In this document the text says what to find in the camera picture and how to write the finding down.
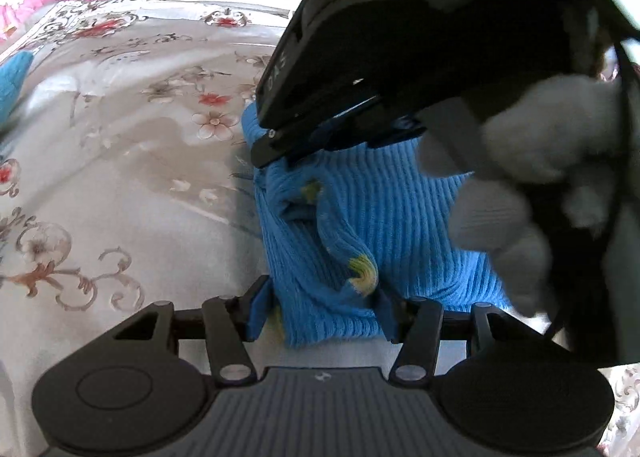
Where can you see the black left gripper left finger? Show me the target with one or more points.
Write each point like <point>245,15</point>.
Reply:
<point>230,323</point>

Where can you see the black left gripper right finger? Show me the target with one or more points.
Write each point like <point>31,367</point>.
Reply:
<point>416,325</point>

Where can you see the blue knit sweater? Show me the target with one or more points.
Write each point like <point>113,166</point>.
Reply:
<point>341,223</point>

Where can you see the white gloved right hand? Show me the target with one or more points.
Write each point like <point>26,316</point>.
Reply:
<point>557,128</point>

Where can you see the floral beige bedspread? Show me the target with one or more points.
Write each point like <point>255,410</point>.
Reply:
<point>125,176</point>

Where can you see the light blue small garment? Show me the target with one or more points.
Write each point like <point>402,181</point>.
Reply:
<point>13,73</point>

